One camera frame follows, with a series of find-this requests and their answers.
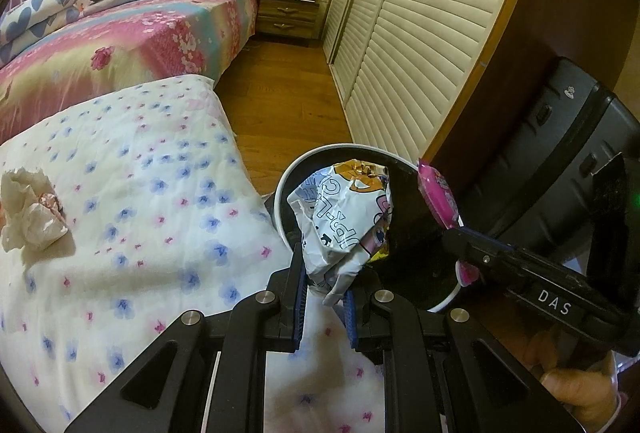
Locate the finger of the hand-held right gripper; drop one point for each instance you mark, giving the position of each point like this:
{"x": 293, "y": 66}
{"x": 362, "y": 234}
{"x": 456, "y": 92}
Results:
{"x": 480, "y": 248}

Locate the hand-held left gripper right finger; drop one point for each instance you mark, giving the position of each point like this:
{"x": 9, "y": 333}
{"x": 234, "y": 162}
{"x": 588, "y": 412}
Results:
{"x": 351, "y": 320}

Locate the round black white-rimmed bin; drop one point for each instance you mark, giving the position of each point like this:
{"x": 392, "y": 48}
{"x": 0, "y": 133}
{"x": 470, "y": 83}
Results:
{"x": 410, "y": 238}

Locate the bed with floral sheet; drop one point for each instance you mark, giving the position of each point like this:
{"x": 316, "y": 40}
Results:
{"x": 125, "y": 33}

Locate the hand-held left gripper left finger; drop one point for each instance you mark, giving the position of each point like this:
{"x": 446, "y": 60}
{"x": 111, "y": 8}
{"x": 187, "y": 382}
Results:
{"x": 299, "y": 305}

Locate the black suitcase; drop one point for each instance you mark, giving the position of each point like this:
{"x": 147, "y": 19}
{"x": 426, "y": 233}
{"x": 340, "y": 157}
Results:
{"x": 550, "y": 128}

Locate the person's right hand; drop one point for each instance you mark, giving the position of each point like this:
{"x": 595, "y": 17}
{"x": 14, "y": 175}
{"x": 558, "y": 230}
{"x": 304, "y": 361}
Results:
{"x": 575, "y": 393}

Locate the wooden nightstand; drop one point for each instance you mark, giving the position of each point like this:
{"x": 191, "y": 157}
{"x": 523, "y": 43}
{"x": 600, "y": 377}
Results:
{"x": 287, "y": 18}

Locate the louvered wardrobe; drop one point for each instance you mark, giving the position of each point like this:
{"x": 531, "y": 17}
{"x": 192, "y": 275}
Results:
{"x": 425, "y": 38}

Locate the crumpled white tissue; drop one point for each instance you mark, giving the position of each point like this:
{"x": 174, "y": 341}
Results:
{"x": 25, "y": 218}

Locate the white printed plastic bag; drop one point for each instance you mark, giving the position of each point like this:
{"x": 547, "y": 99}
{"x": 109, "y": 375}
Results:
{"x": 330, "y": 213}

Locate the white floral quilt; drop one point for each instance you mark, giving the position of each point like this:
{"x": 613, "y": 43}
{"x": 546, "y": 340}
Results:
{"x": 150, "y": 238}

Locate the pink packet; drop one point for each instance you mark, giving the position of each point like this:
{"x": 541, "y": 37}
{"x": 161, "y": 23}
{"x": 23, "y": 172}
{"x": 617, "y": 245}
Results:
{"x": 435, "y": 193}

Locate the heart-print pillow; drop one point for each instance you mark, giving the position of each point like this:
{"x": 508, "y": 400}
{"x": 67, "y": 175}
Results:
{"x": 30, "y": 13}

